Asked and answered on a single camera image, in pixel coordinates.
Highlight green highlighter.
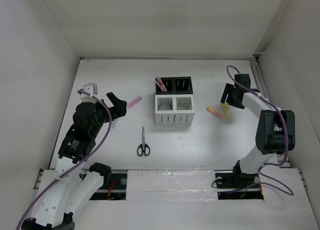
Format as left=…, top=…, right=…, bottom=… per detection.
left=110, top=118, right=119, bottom=131

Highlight yellow highlighter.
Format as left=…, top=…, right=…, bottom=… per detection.
left=220, top=103, right=233, bottom=122

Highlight pink highlighter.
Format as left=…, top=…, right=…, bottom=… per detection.
left=127, top=96, right=142, bottom=109

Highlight orange highlighter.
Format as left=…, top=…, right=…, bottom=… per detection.
left=206, top=106, right=226, bottom=121

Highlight pink red pen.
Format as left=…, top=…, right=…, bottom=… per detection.
left=155, top=78, right=165, bottom=92

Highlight clear jar of clips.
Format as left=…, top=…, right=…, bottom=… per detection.
left=159, top=105, right=172, bottom=111

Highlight orange pen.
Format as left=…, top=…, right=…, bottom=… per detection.
left=159, top=78, right=167, bottom=92

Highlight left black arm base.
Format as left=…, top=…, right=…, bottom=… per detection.
left=90, top=170, right=128, bottom=200

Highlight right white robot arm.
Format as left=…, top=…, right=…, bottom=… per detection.
left=220, top=74, right=296, bottom=187

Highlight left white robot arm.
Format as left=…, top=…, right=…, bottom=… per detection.
left=17, top=89, right=127, bottom=229

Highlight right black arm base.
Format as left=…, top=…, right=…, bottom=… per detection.
left=211, top=170, right=264, bottom=200

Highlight white two-slot pen holder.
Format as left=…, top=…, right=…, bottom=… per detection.
left=154, top=94, right=195, bottom=126

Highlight black two-slot pen holder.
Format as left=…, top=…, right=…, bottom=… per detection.
left=155, top=77, right=193, bottom=95

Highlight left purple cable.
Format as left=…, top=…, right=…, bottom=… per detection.
left=16, top=89, right=113, bottom=230

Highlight purple cable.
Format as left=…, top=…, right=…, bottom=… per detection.
left=226, top=65, right=295, bottom=196
left=16, top=89, right=113, bottom=230

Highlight aluminium rail right side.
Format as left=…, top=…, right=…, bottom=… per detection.
left=250, top=55, right=269, bottom=99

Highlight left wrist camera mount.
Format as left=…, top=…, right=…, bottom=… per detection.
left=77, top=82, right=98, bottom=102

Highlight black handled scissors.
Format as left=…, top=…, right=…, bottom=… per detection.
left=136, top=127, right=151, bottom=156

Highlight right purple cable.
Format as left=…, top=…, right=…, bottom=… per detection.
left=226, top=65, right=295, bottom=196

